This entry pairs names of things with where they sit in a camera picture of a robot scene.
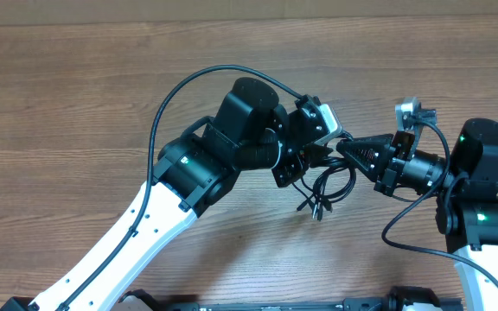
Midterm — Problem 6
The black USB cable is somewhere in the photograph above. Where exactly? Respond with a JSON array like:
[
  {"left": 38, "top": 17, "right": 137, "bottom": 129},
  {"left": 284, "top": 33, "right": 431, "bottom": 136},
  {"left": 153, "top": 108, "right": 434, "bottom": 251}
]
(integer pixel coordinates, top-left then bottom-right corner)
[{"left": 290, "top": 131, "right": 358, "bottom": 222}]

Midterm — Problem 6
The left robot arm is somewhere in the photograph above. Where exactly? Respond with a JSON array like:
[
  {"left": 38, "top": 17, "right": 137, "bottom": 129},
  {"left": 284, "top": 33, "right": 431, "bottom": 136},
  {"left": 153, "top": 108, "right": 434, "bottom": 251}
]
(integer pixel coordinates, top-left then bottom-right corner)
[{"left": 3, "top": 77, "right": 342, "bottom": 310}]

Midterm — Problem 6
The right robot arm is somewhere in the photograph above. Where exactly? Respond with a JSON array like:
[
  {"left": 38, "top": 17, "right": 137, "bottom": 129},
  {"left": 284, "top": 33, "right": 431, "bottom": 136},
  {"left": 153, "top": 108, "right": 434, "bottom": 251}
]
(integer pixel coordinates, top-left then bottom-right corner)
[{"left": 336, "top": 117, "right": 498, "bottom": 310}]

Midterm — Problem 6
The black right camera cable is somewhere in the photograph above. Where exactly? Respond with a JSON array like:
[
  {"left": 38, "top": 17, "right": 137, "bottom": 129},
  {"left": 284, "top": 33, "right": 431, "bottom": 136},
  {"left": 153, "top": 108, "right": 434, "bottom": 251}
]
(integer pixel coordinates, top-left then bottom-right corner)
[{"left": 380, "top": 123, "right": 498, "bottom": 311}]

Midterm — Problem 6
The black camera cable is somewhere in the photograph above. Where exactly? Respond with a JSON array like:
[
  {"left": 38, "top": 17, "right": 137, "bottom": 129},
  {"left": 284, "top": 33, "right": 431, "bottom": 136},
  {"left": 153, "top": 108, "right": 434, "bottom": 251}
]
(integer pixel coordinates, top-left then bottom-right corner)
[
  {"left": 56, "top": 64, "right": 309, "bottom": 311},
  {"left": 380, "top": 123, "right": 498, "bottom": 311}
]

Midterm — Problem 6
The black left camera cable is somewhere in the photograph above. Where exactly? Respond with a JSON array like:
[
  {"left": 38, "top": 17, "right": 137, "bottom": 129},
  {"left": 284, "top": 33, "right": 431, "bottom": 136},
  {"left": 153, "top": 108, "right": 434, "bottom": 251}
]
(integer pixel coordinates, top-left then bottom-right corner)
[{"left": 56, "top": 64, "right": 309, "bottom": 311}]

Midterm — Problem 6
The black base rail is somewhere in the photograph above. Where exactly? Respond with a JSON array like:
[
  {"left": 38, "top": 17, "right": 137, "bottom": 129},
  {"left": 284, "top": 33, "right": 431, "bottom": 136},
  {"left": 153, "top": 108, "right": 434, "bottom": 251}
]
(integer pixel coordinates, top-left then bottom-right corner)
[{"left": 112, "top": 286, "right": 464, "bottom": 311}]

